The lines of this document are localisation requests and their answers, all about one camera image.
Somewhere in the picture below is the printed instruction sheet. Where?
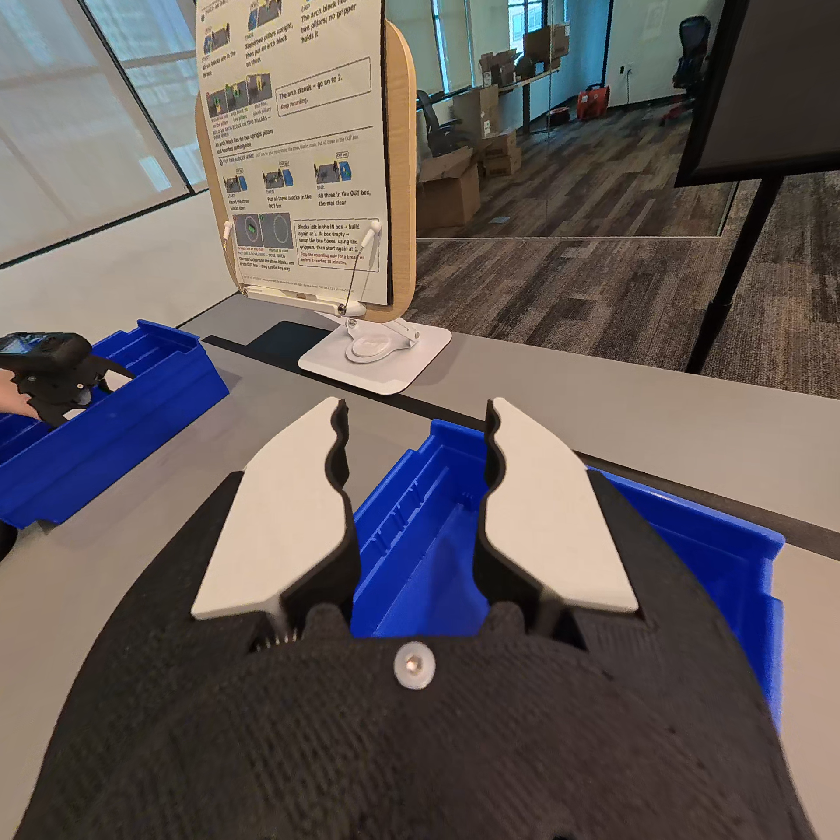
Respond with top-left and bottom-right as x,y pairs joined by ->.
196,0 -> 393,307

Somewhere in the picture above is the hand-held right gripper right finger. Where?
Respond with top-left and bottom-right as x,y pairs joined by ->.
476,398 -> 640,618

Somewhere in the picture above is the glass window panel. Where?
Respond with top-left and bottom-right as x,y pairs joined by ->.
0,0 -> 211,267

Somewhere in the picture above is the black office chair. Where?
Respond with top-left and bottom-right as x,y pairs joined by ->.
668,15 -> 718,95
416,90 -> 463,156

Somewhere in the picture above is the blue plastic bin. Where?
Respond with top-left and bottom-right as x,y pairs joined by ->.
0,319 -> 232,529
352,420 -> 786,729

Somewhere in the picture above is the wooden document stand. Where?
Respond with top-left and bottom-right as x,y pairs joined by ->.
195,20 -> 454,395

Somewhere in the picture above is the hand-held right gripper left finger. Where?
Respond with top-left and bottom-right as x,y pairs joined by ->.
192,398 -> 361,622

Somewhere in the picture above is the black monitor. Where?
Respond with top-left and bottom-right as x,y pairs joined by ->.
675,0 -> 840,189

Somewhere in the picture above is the black metal pole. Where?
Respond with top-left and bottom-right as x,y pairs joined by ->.
684,178 -> 791,376

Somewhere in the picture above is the cardboard box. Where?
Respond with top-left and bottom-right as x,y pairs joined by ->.
416,145 -> 485,238
478,23 -> 573,95

